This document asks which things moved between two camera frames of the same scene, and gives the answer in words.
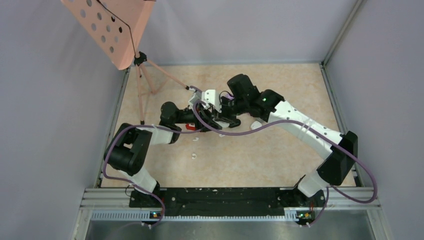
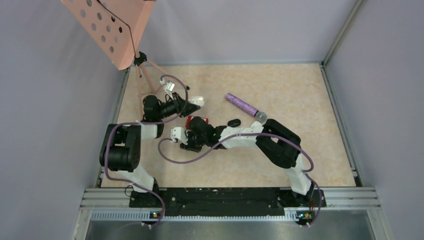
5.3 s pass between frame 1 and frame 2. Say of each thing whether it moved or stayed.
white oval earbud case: moved
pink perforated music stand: stayed
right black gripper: moved
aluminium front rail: stayed
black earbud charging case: stayed
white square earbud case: stayed
